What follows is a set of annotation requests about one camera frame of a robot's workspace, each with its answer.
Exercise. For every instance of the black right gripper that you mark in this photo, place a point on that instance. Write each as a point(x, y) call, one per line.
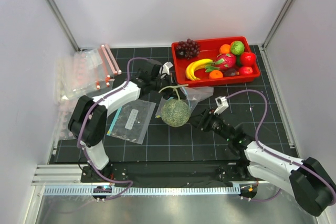
point(203, 119)

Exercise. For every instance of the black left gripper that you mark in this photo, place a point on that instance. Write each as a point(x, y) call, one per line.
point(169, 80)

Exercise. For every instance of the clear zip bag blue zipper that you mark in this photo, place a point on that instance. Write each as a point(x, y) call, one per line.
point(191, 96)

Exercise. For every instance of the green netted melon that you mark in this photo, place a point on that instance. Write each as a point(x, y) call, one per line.
point(175, 113)

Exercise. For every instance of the clear zip bag white label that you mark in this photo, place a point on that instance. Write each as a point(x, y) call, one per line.
point(131, 121)

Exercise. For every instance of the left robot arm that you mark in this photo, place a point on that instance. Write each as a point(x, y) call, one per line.
point(88, 120)

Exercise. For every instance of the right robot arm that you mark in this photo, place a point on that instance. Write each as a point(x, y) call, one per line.
point(304, 179)

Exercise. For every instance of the stack of pink zip bags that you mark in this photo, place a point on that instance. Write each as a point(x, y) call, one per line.
point(85, 72)

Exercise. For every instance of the clear bag pink dots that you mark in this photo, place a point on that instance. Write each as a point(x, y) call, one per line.
point(65, 111)

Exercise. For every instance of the yellow banana bunch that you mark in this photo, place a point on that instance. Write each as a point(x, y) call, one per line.
point(194, 66)

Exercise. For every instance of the orange tangerine front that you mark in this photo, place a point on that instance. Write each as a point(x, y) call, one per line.
point(215, 74)

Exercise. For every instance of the orange tangerine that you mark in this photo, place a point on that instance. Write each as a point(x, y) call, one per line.
point(215, 74)
point(224, 49)

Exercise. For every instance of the purple grape bunch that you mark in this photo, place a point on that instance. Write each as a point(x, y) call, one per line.
point(187, 49)

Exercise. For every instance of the red apple small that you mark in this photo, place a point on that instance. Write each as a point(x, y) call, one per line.
point(245, 71)

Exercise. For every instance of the pink dragon fruit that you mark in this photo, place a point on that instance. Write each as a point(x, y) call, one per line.
point(222, 63)

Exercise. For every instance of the red plastic tray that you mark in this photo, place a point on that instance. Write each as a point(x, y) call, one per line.
point(209, 49)

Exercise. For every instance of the red apple large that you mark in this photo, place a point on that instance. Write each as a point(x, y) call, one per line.
point(248, 59)

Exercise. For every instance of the orange tangerine back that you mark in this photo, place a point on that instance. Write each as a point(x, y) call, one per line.
point(224, 49)

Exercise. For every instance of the green cabbage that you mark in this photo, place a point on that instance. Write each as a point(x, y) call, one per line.
point(237, 48)

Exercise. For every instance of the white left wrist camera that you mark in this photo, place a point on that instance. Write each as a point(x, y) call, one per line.
point(166, 68)

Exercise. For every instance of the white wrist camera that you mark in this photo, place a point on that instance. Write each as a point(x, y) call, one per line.
point(222, 105)
point(166, 68)

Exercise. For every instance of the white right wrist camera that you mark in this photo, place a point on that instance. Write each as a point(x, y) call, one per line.
point(222, 105)

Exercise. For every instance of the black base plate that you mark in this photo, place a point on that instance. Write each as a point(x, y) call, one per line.
point(179, 174)

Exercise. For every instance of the left aluminium corner post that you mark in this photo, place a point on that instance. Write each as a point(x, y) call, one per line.
point(62, 23)

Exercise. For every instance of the aluminium corner post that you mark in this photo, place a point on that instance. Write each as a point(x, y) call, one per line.
point(62, 23)
point(279, 19)

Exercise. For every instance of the aluminium slotted rail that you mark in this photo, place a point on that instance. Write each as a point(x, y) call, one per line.
point(104, 190)

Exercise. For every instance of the right aluminium corner post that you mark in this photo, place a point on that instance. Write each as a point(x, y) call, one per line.
point(279, 19)

